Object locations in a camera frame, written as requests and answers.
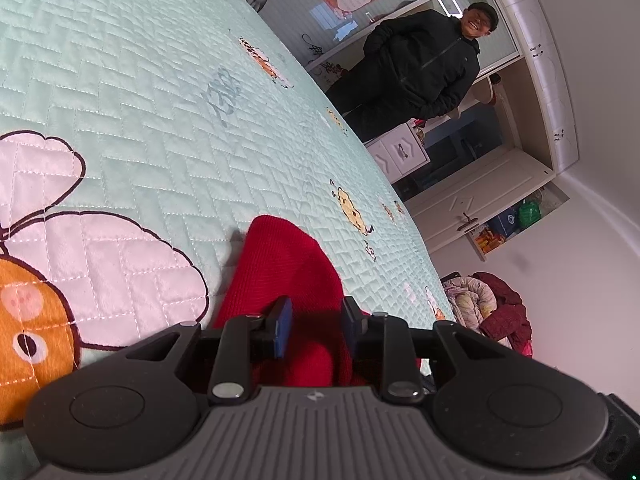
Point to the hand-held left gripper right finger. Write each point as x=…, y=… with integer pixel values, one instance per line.
x=351, y=327

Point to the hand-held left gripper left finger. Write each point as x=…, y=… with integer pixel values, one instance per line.
x=281, y=330

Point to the red knit sweater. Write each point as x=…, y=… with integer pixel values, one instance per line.
x=290, y=270

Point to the pile of clothes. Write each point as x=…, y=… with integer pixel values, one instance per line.
x=500, y=310

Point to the orange packages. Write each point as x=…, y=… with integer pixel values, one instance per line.
x=487, y=240

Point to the white drawer cabinet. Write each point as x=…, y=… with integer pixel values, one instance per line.
x=400, y=152

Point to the blue bag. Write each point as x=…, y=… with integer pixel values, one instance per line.
x=505, y=222

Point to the white room door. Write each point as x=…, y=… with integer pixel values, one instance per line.
x=480, y=185

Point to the green bag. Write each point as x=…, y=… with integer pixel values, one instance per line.
x=530, y=214

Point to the mint bee-print bedspread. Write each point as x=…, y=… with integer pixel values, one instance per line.
x=175, y=110

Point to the white wardrobe with glass doors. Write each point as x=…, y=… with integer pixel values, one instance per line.
x=545, y=60

